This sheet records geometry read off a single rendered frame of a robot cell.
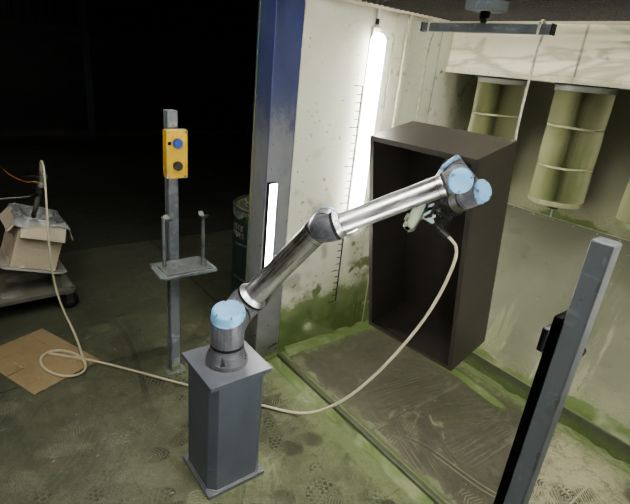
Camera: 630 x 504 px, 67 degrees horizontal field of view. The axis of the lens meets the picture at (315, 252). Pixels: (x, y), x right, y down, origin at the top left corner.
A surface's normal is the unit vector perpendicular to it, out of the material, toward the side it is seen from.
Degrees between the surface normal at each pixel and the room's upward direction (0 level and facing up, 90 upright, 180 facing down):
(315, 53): 90
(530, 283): 57
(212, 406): 90
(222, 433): 90
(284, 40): 90
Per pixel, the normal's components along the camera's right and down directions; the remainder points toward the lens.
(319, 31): 0.60, 0.35
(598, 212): -0.79, 0.15
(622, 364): -0.61, -0.37
